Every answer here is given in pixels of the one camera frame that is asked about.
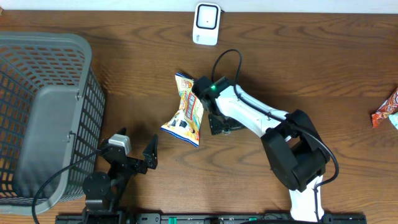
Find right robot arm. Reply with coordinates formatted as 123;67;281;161
192;77;331;222

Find grey plastic shopping basket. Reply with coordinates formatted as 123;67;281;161
1;32;105;215

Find white barcode scanner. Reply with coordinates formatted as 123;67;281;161
192;2;221;46

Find green orange snack packet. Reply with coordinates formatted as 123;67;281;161
388;113;398;129

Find cream yellow snack bag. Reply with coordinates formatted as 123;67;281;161
160;73;204;147

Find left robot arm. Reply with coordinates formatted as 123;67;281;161
82;128;158;223

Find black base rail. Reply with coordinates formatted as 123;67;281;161
55;212;368;224

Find red snack packet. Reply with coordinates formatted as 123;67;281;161
371;90;397;128

